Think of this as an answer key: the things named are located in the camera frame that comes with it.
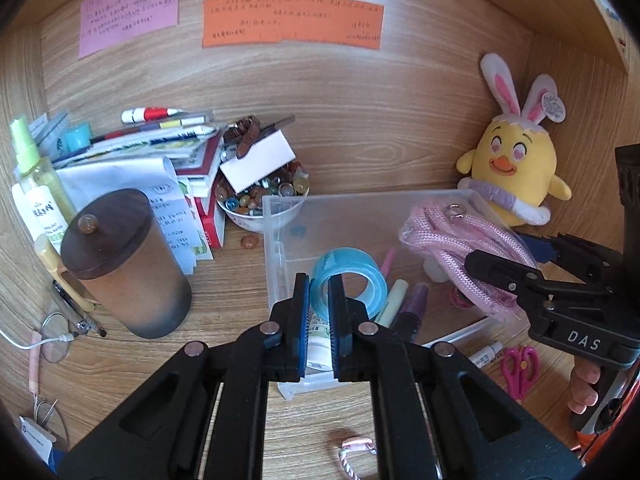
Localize white bowl of beads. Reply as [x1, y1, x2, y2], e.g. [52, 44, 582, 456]
[214, 159, 311, 234]

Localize clear plastic storage bin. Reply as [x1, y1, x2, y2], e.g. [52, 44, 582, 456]
[261, 188, 537, 401]

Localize pink and white braided bracelet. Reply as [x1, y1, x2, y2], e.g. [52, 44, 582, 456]
[337, 437, 377, 480]

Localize brown ceramic mug with lid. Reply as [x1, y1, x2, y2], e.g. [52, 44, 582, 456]
[60, 188, 194, 340]

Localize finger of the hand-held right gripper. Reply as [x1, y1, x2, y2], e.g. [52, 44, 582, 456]
[465, 250, 556, 311]
[517, 233, 623, 288]

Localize yellow chick plush toy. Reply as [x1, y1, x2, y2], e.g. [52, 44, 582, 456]
[455, 52, 573, 227]

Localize white pill bottle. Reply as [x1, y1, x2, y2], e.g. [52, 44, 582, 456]
[306, 309, 335, 374]

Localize blue and white box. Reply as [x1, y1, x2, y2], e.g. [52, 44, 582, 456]
[19, 415, 64, 467]

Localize white marker pen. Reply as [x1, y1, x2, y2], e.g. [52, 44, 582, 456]
[467, 340, 504, 367]

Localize pink rope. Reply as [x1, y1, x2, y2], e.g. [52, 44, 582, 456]
[399, 202, 539, 319]

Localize pale green tube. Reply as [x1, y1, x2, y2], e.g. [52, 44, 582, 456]
[374, 279, 409, 329]

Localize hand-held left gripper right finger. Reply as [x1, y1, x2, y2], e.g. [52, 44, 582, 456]
[327, 274, 583, 480]

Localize pink paper note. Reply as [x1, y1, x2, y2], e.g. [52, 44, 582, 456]
[78, 0, 182, 60]

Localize white charging cable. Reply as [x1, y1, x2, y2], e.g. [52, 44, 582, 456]
[0, 329, 77, 352]

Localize red and white marker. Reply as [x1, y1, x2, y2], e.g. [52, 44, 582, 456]
[120, 106, 184, 124]

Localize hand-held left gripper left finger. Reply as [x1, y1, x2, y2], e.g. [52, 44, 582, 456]
[57, 272, 311, 480]

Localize pink scissors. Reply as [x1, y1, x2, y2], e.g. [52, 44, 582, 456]
[501, 344, 540, 401]

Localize orange paper note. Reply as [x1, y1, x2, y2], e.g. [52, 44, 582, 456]
[201, 0, 385, 51]

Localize light green spray bottle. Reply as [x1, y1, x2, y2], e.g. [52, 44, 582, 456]
[9, 117, 77, 247]

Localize purple and black bottle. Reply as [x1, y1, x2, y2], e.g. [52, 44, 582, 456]
[389, 282, 430, 344]

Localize person's right hand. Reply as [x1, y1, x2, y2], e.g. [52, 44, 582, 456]
[569, 362, 602, 414]

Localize blue tape roll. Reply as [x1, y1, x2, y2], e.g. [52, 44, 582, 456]
[309, 247, 390, 322]

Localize brown leather strap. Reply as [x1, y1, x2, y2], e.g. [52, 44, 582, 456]
[222, 114, 296, 161]

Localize black pens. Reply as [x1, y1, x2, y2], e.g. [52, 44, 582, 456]
[52, 280, 108, 338]

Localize pink stick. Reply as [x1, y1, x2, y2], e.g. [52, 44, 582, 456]
[27, 330, 44, 394]

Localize blue bottle cap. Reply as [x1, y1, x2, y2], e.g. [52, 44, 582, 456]
[64, 122, 92, 152]

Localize pink correction tape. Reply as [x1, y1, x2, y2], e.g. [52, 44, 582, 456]
[447, 287, 476, 309]

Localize white card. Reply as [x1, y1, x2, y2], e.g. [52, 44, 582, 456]
[219, 128, 296, 194]

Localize red and white box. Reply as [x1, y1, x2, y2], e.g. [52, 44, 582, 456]
[192, 194, 227, 249]

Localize pile of papers and packets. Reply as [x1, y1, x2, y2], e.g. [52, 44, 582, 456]
[29, 109, 227, 277]

